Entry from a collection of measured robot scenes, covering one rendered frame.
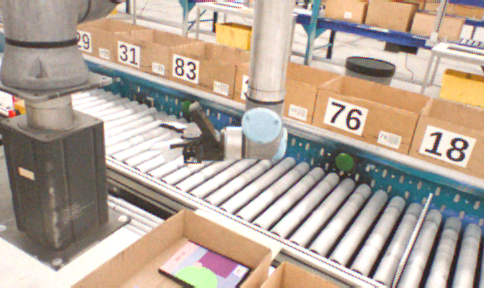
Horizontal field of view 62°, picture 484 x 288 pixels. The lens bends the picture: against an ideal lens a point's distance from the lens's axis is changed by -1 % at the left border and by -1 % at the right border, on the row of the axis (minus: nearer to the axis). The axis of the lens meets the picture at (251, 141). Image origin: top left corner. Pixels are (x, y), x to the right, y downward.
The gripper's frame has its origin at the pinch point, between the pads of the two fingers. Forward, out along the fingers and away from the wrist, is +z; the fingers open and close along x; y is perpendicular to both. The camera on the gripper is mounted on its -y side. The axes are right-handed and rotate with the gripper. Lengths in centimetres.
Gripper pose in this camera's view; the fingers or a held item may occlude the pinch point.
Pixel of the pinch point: (152, 134)
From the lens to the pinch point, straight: 115.6
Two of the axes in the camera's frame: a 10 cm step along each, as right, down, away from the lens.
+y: -0.4, 8.9, 4.6
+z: -10.0, -0.2, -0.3
